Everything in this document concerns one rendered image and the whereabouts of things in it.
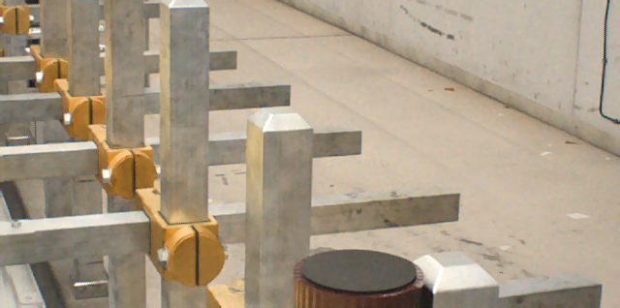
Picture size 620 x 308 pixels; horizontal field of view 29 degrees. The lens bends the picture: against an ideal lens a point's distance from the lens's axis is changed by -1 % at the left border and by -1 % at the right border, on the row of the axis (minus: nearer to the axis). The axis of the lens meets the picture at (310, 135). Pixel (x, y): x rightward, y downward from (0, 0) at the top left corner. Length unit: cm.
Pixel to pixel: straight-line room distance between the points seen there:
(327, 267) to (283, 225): 24
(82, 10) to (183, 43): 50
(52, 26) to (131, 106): 50
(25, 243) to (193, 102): 19
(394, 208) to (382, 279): 62
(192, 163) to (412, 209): 25
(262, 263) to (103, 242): 31
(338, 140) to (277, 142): 62
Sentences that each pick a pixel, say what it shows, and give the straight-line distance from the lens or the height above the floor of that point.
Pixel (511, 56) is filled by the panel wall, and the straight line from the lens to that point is 581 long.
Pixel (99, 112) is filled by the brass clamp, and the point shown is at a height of 96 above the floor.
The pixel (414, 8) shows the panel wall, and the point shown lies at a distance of 676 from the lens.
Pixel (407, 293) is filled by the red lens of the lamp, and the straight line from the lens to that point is 54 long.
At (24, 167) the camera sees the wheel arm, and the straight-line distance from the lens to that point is 131.
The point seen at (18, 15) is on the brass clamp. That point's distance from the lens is 222.
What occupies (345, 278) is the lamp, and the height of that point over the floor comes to 111.
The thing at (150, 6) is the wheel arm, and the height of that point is 95.
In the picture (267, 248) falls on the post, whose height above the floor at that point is 104.
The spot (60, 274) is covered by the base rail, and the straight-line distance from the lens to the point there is 168.
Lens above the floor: 131
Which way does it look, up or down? 15 degrees down
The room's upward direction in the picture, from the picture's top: 2 degrees clockwise
